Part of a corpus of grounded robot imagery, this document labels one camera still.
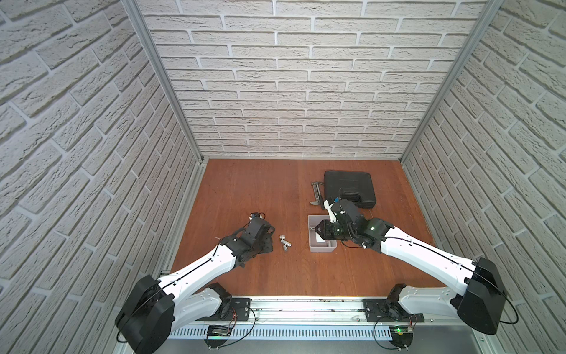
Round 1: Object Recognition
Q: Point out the aluminium corner post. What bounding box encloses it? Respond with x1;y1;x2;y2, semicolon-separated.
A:
399;0;504;165
122;0;204;165

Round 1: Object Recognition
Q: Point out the aluminium left corner post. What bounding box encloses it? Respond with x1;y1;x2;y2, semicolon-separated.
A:
122;0;204;165

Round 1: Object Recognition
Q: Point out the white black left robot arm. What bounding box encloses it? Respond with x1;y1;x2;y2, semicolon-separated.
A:
115;213;275;353

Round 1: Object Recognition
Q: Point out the grey metal pipe wrench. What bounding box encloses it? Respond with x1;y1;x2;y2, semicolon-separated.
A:
310;181;325;209

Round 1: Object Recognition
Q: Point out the aluminium right corner post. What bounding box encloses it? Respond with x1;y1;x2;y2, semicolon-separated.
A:
399;0;504;165

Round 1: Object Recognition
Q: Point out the small circuit board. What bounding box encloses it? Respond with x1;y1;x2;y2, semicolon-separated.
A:
204;325;232;349
389;327;414;350

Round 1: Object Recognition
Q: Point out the black plastic tool case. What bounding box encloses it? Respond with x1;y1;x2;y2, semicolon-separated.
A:
324;171;377;209

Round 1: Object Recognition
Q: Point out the white slotted cable duct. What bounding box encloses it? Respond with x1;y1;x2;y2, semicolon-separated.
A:
169;324;393;341

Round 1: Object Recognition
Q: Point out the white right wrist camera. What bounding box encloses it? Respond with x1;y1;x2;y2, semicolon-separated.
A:
324;199;341;223

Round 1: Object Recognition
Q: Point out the right small circuit board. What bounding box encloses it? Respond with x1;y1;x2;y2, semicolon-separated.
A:
389;327;414;350

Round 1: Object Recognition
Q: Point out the translucent white storage box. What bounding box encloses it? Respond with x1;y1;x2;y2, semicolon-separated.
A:
307;215;338;253

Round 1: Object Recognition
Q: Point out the long silver socket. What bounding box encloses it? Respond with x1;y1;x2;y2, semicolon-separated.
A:
279;235;292;247

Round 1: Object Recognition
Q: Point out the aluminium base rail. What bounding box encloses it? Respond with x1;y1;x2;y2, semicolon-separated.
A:
172;294;464;331

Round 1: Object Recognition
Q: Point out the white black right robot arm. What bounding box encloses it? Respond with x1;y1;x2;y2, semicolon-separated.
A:
315;199;508;335

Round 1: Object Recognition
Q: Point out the left small circuit board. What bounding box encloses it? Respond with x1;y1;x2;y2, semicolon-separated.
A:
204;325;232;349

